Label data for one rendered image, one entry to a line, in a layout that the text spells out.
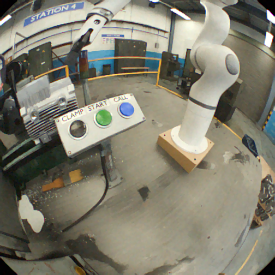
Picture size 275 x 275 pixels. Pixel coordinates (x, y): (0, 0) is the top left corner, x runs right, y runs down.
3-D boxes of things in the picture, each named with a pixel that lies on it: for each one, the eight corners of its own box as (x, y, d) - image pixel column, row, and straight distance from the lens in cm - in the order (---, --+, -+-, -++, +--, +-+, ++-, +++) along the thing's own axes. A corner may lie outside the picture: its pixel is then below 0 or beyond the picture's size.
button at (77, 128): (73, 142, 20) (72, 139, 18) (67, 126, 21) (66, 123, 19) (88, 135, 20) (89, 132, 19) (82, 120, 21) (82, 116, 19)
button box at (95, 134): (71, 158, 24) (67, 157, 19) (58, 127, 25) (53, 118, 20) (136, 126, 28) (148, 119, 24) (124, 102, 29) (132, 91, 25)
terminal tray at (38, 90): (22, 113, 41) (15, 94, 40) (27, 102, 51) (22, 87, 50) (51, 97, 39) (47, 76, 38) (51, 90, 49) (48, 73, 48)
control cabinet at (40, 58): (38, 109, 385) (27, 51, 375) (40, 103, 430) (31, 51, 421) (57, 101, 371) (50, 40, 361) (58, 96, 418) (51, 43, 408)
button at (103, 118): (98, 130, 21) (100, 127, 19) (91, 115, 21) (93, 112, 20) (112, 124, 22) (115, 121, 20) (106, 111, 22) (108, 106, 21)
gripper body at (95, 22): (114, 18, 38) (94, 46, 34) (100, 25, 47) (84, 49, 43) (95, 8, 37) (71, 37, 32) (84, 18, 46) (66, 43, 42)
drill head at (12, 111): (2, 150, 78) (-16, 114, 73) (14, 118, 111) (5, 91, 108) (28, 131, 65) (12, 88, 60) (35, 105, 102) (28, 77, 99)
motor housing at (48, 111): (40, 154, 44) (16, 108, 37) (39, 127, 60) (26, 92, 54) (85, 130, 42) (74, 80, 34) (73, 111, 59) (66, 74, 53)
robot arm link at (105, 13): (118, 15, 39) (113, 21, 38) (105, 22, 47) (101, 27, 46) (97, 4, 38) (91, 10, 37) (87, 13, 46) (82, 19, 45)
